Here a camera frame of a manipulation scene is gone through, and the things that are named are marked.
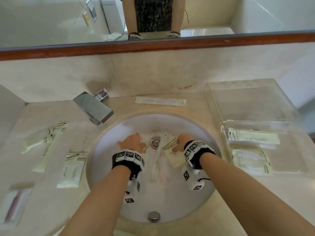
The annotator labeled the person's right hand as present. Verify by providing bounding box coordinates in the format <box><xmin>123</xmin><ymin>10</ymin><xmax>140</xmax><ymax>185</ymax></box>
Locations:
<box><xmin>172</xmin><ymin>134</ymin><xmax>195</xmax><ymax>155</ymax></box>

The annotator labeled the person's left hand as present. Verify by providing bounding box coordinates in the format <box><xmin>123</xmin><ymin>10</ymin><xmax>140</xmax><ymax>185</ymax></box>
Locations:
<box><xmin>117</xmin><ymin>132</ymin><xmax>146</xmax><ymax>154</ymax></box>

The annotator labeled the transparent tray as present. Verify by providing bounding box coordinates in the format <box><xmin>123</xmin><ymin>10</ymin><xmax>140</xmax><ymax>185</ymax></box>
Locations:
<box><xmin>204</xmin><ymin>78</ymin><xmax>315</xmax><ymax>176</ymax></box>

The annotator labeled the razor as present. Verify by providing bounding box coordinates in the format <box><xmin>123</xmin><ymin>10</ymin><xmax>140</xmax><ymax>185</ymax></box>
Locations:
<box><xmin>0</xmin><ymin>184</ymin><xmax>34</xmax><ymax>226</ymax></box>

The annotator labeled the person's left forearm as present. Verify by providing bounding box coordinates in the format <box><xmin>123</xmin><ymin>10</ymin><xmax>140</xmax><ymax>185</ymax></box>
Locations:
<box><xmin>59</xmin><ymin>164</ymin><xmax>133</xmax><ymax>236</ymax></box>

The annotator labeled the person's right forearm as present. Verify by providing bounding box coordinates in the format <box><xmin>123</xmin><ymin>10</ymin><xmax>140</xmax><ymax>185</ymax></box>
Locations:
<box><xmin>198</xmin><ymin>152</ymin><xmax>315</xmax><ymax>236</ymax></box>

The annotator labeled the white sink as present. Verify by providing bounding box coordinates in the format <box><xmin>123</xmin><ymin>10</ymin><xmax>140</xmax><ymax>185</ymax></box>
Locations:
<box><xmin>86</xmin><ymin>113</ymin><xmax>222</xmax><ymax>224</ymax></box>

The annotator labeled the beige marble countertop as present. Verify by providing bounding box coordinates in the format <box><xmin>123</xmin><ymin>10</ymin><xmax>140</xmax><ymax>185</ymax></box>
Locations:
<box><xmin>0</xmin><ymin>78</ymin><xmax>315</xmax><ymax>236</ymax></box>

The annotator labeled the black marker-tagged wristband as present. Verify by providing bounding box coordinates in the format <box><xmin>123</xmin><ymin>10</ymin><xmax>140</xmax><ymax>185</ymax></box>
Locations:
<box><xmin>112</xmin><ymin>149</ymin><xmax>145</xmax><ymax>180</ymax></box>
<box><xmin>183</xmin><ymin>140</ymin><xmax>216</xmax><ymax>170</ymax></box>

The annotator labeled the chrome faucet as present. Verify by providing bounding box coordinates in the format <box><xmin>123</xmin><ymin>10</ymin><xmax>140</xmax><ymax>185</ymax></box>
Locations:
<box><xmin>73</xmin><ymin>88</ymin><xmax>114</xmax><ymax>126</ymax></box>

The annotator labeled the chrome overflow cap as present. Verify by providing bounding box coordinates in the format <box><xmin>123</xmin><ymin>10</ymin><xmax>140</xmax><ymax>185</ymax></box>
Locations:
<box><xmin>147</xmin><ymin>211</ymin><xmax>161</xmax><ymax>223</ymax></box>

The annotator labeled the wooden framed mirror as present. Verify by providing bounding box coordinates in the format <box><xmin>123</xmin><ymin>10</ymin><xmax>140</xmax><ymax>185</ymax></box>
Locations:
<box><xmin>0</xmin><ymin>0</ymin><xmax>315</xmax><ymax>62</ymax></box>

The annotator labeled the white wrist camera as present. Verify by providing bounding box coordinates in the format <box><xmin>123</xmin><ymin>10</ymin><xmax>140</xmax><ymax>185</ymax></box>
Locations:
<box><xmin>182</xmin><ymin>168</ymin><xmax>205</xmax><ymax>191</ymax></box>
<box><xmin>124</xmin><ymin>178</ymin><xmax>141</xmax><ymax>204</ymax></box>

